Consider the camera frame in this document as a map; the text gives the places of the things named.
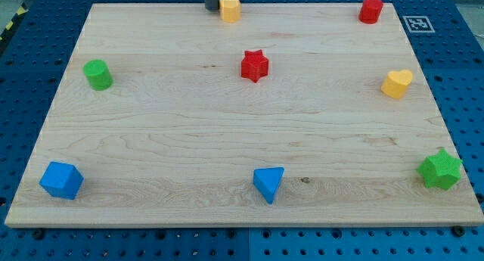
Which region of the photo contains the yellow hexagon block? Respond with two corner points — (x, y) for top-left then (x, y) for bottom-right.
(219, 0), (241, 23)

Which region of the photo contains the wooden board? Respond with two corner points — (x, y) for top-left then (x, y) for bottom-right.
(5, 3), (483, 228)

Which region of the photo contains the blue triangle block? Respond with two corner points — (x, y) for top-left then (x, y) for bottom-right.
(253, 167), (284, 204)

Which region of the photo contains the red star block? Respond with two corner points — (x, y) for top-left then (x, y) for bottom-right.
(240, 49), (269, 83)

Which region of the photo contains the green cylinder block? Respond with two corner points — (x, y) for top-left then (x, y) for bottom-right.
(82, 59), (113, 91)

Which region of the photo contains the yellow heart block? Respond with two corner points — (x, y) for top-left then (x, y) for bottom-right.
(380, 70), (413, 99)

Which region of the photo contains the red cylinder block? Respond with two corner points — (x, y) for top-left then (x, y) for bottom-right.
(358, 0), (383, 24)

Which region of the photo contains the blue cube block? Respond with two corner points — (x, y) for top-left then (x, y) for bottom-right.
(39, 161), (84, 200)

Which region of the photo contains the white fiducial marker tag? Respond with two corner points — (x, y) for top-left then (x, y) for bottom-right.
(403, 15), (435, 33)

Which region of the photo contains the green star block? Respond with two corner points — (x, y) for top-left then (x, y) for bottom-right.
(417, 149), (462, 190)

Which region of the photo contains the yellow black hazard tape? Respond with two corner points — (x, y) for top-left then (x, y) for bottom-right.
(1, 2), (29, 42)

